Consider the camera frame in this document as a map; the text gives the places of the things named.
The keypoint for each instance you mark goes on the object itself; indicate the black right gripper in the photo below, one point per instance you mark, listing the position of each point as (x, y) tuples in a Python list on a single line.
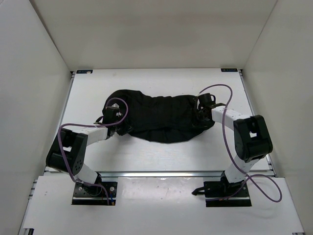
[(200, 109)]

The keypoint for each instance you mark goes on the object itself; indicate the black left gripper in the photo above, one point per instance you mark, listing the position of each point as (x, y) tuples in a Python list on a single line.
[(120, 116)]

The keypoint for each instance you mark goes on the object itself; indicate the black pleated skirt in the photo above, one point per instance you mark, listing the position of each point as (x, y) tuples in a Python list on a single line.
[(163, 119)]

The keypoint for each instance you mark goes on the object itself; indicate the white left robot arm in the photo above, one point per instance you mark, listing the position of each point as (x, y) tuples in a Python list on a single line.
[(68, 150)]

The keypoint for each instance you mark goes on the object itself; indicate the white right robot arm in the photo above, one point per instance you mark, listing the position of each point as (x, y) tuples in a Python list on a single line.
[(251, 140)]

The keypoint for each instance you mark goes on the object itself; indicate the blue right corner label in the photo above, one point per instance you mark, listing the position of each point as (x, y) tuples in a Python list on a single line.
[(229, 70)]

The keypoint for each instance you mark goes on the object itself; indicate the blue corner label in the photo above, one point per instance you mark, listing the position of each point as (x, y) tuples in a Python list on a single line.
[(229, 70), (84, 71)]

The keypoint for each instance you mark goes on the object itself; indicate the blue left corner label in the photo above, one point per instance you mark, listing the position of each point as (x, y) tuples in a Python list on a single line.
[(84, 71)]

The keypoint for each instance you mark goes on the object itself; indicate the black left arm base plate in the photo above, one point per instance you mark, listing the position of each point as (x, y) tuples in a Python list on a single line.
[(95, 196)]

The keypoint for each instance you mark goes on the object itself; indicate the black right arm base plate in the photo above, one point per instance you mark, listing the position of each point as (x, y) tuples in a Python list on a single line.
[(218, 197)]

